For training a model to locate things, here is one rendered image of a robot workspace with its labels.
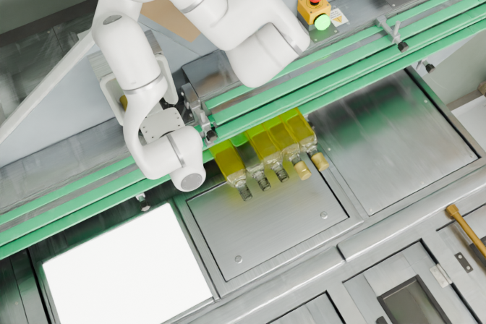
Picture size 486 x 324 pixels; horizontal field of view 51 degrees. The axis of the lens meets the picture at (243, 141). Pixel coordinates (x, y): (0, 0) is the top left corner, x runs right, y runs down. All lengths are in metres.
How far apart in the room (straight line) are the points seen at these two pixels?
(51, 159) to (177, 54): 0.46
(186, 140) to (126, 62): 0.21
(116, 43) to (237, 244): 0.77
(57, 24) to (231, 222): 1.10
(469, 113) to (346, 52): 4.10
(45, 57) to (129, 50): 1.10
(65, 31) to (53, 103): 0.71
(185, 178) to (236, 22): 0.35
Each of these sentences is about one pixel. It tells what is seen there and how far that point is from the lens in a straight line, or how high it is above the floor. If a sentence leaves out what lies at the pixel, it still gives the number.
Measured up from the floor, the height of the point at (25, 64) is 0.23.
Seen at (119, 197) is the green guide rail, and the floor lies 0.95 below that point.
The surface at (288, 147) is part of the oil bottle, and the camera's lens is 1.44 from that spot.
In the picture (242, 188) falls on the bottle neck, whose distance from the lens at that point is 1.40.
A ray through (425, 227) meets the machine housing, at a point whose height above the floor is 1.41.
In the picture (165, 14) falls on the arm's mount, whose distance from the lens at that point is 1.27.
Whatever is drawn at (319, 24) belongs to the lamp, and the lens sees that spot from 1.47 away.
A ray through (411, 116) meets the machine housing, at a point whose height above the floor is 1.08.
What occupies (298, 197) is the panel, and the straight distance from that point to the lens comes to 1.54.
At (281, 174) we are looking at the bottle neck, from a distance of 1.42.
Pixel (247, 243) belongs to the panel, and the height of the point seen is 1.22.
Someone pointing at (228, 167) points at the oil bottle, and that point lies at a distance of 1.42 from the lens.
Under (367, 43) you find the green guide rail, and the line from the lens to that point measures 1.53.
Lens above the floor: 1.64
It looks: 27 degrees down
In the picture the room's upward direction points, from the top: 149 degrees clockwise
